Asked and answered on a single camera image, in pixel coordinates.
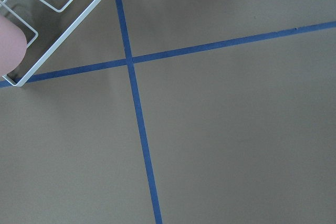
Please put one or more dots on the salmon pink cup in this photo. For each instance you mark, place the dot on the salmon pink cup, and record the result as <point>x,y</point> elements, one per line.
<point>13,46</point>

